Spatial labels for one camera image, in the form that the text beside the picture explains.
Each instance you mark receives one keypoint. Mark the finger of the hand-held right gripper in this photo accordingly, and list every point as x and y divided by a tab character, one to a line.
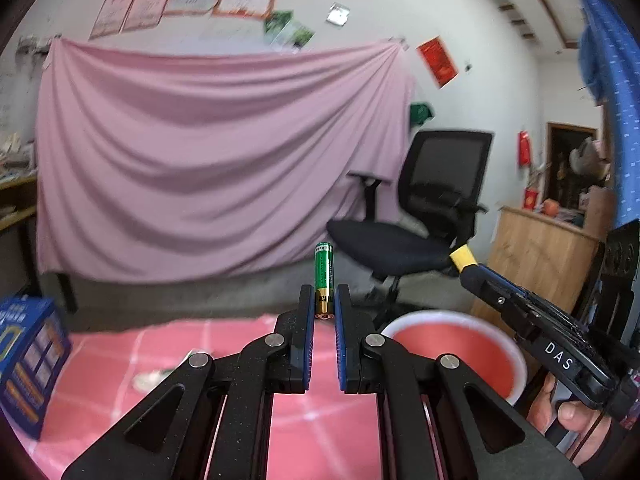
492	302
505	282

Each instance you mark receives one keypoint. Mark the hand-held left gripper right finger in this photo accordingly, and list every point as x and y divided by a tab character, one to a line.
342	340

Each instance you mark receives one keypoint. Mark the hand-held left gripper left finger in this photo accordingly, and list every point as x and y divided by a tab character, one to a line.
307	340

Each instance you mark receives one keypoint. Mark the yellow block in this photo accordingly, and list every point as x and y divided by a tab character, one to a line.
462	258

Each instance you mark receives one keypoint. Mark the green battery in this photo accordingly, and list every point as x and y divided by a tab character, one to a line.
323	275

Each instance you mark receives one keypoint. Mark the orange trash bin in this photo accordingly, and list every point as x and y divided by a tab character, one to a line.
450	355

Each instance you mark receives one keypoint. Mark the white green wrapper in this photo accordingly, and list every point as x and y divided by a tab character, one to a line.
150	381

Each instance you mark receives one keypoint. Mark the person's right forearm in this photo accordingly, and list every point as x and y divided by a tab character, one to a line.
620	447

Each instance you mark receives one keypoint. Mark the person's right hand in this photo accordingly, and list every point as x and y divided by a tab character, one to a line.
570	415

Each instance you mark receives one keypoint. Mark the wooden cabinet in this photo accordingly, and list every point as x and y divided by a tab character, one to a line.
535	255

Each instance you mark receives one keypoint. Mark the orange fruit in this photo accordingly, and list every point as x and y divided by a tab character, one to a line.
550	207

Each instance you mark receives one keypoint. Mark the black office chair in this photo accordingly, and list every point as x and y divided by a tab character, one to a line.
440	170

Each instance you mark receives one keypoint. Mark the grey brown bundle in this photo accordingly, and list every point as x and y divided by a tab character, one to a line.
587	157

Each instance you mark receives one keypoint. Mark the green hanging bag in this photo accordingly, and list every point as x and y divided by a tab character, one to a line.
421	113

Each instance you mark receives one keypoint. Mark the blue printed curtain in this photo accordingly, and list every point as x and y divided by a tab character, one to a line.
620	110

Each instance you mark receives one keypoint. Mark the pink hanging sheet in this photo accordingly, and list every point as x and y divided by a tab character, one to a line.
200	160

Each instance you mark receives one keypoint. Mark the pink checked blanket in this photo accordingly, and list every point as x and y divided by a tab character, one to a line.
100	400

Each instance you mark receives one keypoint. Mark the blue cardboard box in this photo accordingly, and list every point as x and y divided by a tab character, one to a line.
35	360

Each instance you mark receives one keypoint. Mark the wooden shelf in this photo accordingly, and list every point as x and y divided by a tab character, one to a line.
15	215

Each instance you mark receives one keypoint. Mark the red wall poster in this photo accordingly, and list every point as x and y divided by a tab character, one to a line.
438	61

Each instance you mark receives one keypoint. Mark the green wall photo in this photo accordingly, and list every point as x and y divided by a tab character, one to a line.
301	36
276	25

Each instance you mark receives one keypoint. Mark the small wall card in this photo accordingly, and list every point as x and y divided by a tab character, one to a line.
337	13

